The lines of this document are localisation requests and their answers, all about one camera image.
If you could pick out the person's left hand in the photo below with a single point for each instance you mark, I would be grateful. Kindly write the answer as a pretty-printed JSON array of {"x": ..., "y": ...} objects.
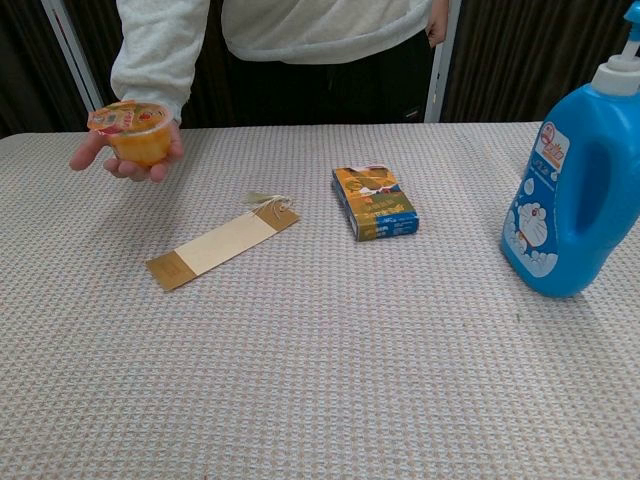
[{"x": 438, "y": 27}]

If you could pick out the person's right hand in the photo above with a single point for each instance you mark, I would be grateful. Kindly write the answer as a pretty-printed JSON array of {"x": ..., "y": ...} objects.
[{"x": 132, "y": 172}]

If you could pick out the orange jelly cup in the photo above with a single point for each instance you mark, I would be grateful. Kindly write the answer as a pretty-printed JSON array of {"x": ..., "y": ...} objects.
[{"x": 137, "y": 142}]

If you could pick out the person's right grey sleeve forearm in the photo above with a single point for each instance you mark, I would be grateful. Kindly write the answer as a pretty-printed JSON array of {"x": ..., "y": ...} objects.
[{"x": 155, "y": 55}]

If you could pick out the person in grey sweater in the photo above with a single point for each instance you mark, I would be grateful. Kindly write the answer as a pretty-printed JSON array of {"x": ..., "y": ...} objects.
[{"x": 525, "y": 55}]

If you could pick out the gold and cream bookmark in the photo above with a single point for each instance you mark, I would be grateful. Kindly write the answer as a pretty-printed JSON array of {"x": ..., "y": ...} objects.
[{"x": 220, "y": 245}]

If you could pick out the person's grey sweatshirt torso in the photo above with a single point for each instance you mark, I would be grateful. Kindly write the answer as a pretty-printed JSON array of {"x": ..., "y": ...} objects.
[{"x": 320, "y": 25}]

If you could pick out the person's black trousers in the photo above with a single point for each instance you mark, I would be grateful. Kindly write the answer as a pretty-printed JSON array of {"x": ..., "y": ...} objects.
[{"x": 325, "y": 90}]

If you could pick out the blue detergent pump bottle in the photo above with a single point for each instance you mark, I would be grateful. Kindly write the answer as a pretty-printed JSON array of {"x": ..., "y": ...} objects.
[{"x": 575, "y": 150}]

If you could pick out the orange and blue card box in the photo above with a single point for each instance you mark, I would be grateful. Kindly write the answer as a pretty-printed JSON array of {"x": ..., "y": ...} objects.
[{"x": 376, "y": 205}]

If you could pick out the checked woven tablecloth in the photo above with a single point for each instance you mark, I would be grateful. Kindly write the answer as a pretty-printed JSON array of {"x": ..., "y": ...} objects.
[{"x": 320, "y": 360}]

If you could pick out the grey metal frame pole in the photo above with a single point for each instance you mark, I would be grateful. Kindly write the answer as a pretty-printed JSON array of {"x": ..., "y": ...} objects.
[
  {"x": 439, "y": 80},
  {"x": 75, "y": 55}
]

